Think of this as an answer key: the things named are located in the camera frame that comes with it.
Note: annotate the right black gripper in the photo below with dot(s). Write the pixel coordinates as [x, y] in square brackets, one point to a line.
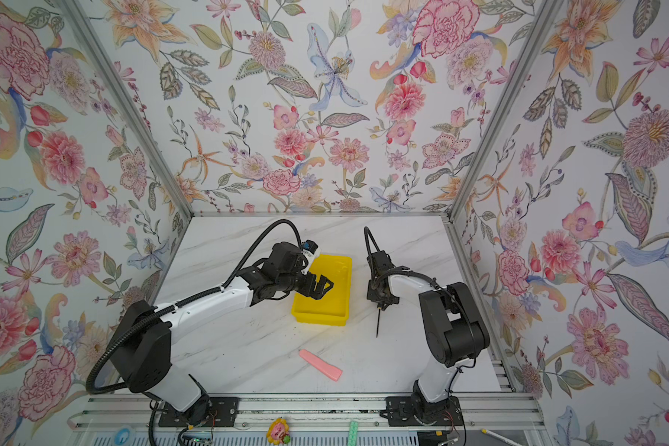
[372, 292]

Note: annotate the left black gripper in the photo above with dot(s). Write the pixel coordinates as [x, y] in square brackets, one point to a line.
[310, 289]

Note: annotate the black screwdriver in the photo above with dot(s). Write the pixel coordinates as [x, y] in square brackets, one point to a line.
[378, 321]

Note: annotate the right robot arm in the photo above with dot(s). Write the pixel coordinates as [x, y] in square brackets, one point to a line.
[453, 328]

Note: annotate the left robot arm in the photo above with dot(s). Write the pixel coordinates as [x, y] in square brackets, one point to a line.
[138, 357]

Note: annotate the yellow plastic bin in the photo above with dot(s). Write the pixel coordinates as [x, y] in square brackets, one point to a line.
[333, 308]

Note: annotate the pink plastic wedge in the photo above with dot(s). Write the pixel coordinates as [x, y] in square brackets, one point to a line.
[325, 368]

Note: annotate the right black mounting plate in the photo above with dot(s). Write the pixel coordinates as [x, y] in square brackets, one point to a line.
[414, 411]

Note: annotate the black mounting plate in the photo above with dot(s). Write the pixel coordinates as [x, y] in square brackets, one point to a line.
[217, 412]
[414, 411]

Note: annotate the green plastic strip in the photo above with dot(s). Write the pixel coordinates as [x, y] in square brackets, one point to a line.
[353, 434]

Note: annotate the pink yellow flower toy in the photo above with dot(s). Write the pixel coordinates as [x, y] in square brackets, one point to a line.
[279, 432]

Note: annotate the white pen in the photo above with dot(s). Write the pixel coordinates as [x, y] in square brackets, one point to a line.
[500, 437]

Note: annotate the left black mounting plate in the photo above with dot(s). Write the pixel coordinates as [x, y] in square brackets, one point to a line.
[217, 412]

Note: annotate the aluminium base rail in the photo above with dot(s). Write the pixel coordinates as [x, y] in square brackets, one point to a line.
[316, 412]

